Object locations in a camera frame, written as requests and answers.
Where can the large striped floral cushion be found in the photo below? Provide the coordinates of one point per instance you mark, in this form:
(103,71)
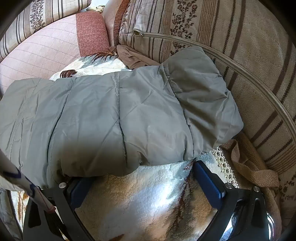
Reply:
(254,58)

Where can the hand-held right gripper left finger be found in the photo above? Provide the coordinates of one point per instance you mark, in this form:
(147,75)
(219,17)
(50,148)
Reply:
(78,192)

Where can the brown sheer cloth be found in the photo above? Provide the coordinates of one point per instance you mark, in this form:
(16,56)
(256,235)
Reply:
(129,56)

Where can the grey puffer jacket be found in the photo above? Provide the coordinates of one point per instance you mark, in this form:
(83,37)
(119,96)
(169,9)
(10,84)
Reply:
(115,111)

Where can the white crumpled cloth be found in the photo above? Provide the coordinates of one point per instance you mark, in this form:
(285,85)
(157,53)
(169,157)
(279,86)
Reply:
(96,8)

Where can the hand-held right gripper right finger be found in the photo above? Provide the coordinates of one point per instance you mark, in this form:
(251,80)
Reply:
(208,185)

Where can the brown knitted cloth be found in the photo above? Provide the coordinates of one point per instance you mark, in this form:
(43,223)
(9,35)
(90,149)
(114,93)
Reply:
(249,171)

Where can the leaf printed fleece blanket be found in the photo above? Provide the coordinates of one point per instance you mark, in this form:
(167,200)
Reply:
(143,204)

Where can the pink quilted sofa cushion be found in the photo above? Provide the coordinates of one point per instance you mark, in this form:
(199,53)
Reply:
(46,46)

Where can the cream lace cloth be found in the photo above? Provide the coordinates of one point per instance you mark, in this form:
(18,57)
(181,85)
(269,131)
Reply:
(223,162)

